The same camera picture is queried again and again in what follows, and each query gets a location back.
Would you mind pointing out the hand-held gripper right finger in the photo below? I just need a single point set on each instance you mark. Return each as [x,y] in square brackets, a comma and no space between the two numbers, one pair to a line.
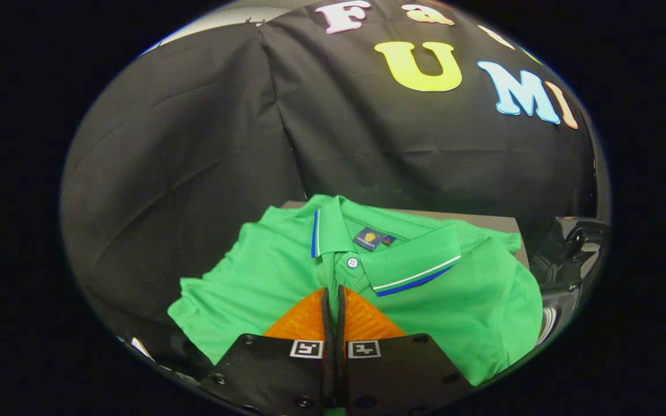
[402,375]

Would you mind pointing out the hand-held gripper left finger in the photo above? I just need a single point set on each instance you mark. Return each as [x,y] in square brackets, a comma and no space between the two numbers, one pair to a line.
[275,375]

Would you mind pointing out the green polo shirt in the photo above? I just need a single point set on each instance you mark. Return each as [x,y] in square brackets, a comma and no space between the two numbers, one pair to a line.
[472,300]

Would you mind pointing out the grey cabinet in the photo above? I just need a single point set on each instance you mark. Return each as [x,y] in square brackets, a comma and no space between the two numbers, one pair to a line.
[486,222]

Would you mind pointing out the black backdrop cloth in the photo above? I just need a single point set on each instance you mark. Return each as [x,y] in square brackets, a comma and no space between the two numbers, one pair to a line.
[194,162]

